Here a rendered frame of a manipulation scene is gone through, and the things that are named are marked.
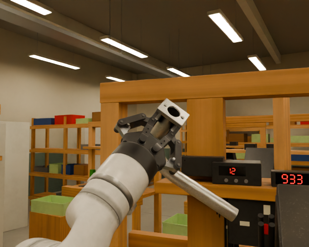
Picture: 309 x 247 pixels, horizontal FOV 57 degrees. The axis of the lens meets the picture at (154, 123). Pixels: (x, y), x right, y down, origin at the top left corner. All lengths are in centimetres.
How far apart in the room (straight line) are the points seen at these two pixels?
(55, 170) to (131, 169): 688
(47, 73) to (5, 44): 148
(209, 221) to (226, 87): 50
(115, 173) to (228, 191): 64
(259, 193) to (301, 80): 42
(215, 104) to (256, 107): 991
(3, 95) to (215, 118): 779
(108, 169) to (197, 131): 74
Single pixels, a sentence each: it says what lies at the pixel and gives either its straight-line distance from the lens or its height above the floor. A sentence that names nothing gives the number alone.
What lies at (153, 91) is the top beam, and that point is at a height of 189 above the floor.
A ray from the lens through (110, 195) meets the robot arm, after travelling 38.
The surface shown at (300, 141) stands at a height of 160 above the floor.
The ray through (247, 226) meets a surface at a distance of 102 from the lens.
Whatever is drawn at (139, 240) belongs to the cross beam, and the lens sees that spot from 135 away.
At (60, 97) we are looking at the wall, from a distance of 975.
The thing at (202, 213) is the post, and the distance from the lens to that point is 114.
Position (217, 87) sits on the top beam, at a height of 189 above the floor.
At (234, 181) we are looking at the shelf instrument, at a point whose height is 155.
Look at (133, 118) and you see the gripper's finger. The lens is 49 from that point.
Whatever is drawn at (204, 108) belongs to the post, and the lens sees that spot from 111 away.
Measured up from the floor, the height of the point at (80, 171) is 94.
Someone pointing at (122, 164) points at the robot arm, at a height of 166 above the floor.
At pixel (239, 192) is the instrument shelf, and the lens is 99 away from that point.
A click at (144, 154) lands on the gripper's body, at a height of 167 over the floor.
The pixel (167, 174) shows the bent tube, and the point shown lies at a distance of 62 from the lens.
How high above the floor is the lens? 170
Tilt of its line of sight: 3 degrees up
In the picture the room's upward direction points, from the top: straight up
